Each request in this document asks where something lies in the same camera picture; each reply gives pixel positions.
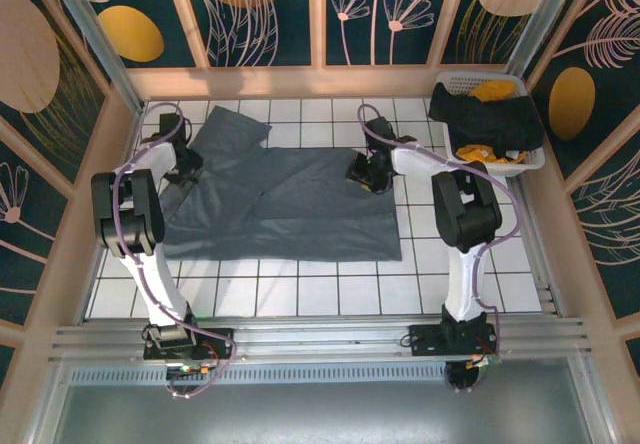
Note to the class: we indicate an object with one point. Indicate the grey t-shirt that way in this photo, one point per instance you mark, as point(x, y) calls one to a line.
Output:
point(300, 204)

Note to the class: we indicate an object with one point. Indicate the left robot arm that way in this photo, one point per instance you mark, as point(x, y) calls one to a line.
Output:
point(155, 274)

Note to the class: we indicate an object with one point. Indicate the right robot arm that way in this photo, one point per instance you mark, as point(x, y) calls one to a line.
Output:
point(465, 284)

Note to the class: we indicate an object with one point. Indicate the black t-shirt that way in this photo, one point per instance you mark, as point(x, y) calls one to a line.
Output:
point(480, 119)

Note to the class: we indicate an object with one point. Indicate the white plastic laundry basket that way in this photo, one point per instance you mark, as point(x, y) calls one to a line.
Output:
point(495, 170)

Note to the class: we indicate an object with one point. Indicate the yellow t-shirt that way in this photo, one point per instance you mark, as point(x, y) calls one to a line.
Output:
point(492, 90)

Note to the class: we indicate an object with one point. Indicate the grey sheet metal panel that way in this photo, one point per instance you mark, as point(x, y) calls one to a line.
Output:
point(325, 414)

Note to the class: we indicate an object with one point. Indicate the aluminium corner post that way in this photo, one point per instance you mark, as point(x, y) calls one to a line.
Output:
point(97, 39)
point(544, 19)

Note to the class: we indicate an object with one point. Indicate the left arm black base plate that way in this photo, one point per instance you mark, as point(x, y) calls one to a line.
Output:
point(215, 339)

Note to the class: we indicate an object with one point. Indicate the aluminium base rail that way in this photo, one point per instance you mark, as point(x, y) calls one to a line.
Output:
point(325, 334)

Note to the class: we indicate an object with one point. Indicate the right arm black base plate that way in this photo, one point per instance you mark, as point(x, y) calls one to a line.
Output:
point(425, 339)

